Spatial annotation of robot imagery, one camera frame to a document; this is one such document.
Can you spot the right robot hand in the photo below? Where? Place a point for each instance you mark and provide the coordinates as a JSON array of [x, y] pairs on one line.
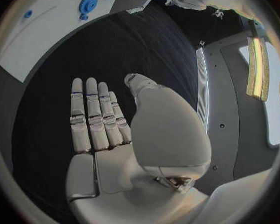
[[158, 134]]

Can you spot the blue short cylinder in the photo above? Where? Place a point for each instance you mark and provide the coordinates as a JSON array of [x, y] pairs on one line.
[[28, 14]]

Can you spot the white task board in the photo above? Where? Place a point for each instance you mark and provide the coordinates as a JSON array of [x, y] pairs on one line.
[[49, 33]]

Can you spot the small blue gear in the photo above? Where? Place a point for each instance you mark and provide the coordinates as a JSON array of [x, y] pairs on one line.
[[84, 17]]

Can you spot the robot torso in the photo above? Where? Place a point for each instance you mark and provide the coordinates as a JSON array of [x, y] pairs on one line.
[[224, 97]]

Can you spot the glowing light bar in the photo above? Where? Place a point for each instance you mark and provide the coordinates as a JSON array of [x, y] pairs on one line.
[[258, 69]]

